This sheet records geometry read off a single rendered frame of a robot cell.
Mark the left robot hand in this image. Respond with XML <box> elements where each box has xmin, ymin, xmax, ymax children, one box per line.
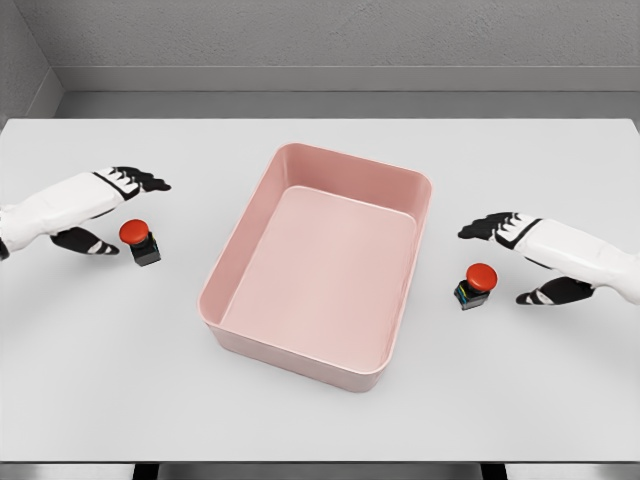
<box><xmin>43</xmin><ymin>166</ymin><xmax>172</xmax><ymax>256</ymax></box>

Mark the red button industrial switch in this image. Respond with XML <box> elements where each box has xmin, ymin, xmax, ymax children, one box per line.
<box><xmin>118</xmin><ymin>218</ymin><xmax>162</xmax><ymax>268</ymax></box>
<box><xmin>453</xmin><ymin>263</ymin><xmax>500</xmax><ymax>312</ymax></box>

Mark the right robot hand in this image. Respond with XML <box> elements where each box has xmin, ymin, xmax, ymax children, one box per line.
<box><xmin>457</xmin><ymin>211</ymin><xmax>609</xmax><ymax>307</ymax></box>

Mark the pink plastic basket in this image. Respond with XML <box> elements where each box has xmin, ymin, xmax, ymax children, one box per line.
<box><xmin>196</xmin><ymin>141</ymin><xmax>434</xmax><ymax>395</ymax></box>

